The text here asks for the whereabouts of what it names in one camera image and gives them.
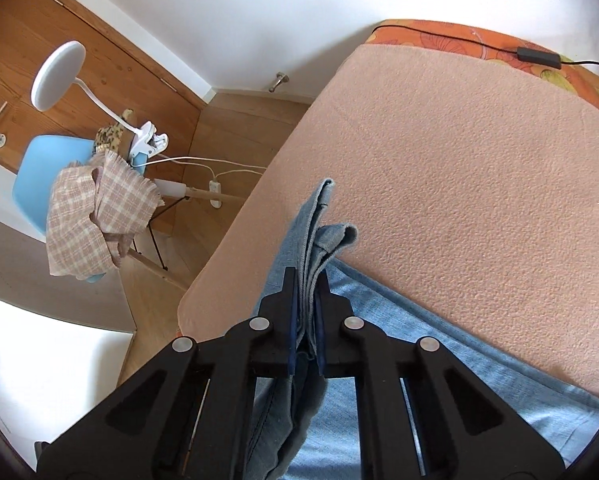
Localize orange floral bedsheet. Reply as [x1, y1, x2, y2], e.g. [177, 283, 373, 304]
[369, 19, 599, 122]

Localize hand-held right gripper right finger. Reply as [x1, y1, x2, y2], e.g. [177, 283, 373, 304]
[312, 272, 566, 480]

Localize black cable with inline switch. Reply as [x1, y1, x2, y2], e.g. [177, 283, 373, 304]
[379, 22, 599, 111]

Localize white lamp cable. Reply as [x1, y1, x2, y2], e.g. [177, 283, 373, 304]
[150, 155, 268, 196]

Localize light blue denim pants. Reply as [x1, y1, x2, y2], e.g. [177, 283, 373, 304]
[244, 177, 599, 480]

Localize leopard print cloth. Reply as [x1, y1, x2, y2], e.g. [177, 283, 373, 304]
[93, 108, 136, 162]

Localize peach fleece blanket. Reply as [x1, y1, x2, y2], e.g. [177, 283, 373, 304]
[177, 42, 599, 404]

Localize wooden door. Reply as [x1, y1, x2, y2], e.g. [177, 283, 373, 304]
[0, 0, 211, 177]

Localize checked beige cloth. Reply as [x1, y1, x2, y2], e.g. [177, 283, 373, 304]
[46, 150, 165, 281]

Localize light blue chair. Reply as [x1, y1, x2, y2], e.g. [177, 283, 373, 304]
[12, 135, 250, 292]

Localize white clip lamp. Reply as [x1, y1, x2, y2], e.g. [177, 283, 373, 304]
[31, 41, 171, 169]

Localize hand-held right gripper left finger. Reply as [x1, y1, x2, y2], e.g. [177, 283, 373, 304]
[34, 266, 299, 480]

